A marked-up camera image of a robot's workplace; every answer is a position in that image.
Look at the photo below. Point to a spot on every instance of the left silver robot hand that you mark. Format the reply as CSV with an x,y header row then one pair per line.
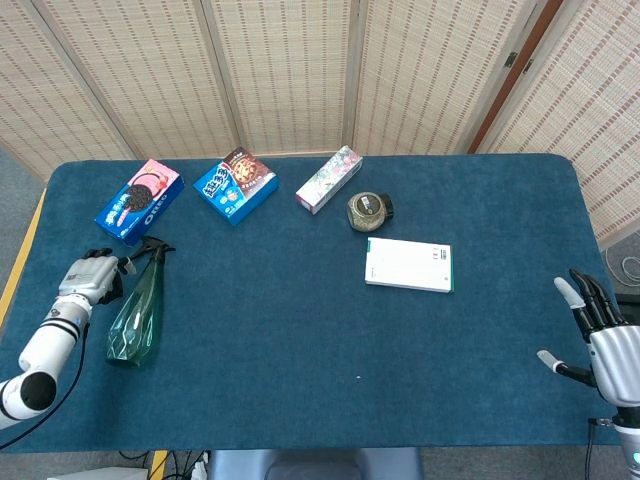
x,y
90,277

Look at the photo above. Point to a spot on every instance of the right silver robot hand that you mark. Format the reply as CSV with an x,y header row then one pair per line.
x,y
615,362

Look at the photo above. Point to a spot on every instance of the green transparent spray bottle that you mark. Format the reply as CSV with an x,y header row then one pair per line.
x,y
137,315

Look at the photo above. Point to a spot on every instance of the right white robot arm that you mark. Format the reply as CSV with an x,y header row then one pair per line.
x,y
631,442

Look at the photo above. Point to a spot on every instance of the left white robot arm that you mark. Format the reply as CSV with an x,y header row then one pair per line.
x,y
47,345

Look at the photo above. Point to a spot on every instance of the black floor object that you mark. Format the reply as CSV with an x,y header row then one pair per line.
x,y
630,299

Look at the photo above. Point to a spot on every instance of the yellow floor tape strip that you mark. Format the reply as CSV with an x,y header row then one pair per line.
x,y
159,465
20,260

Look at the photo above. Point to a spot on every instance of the blue Oreo cookie box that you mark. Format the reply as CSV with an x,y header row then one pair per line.
x,y
140,205

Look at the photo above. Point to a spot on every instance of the blue chocolate cookie box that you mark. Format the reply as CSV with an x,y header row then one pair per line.
x,y
235,190

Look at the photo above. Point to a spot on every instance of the white floor box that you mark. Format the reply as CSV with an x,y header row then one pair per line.
x,y
105,474

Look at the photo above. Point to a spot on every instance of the white power strip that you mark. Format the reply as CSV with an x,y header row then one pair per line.
x,y
200,471

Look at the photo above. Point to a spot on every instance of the white flat box green edge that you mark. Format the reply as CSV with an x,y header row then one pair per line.
x,y
407,265

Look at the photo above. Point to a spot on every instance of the blue table cloth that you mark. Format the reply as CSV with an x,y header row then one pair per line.
x,y
320,350

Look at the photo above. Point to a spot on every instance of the floral toothpaste box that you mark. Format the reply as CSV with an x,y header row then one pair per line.
x,y
327,180

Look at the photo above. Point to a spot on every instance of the bamboo folding screen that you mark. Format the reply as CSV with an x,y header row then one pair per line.
x,y
280,75

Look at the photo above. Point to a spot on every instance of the black screen hinge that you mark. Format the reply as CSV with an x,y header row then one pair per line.
x,y
528,66
510,60

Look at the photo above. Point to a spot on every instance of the brown wooden post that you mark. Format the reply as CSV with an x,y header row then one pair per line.
x,y
515,70

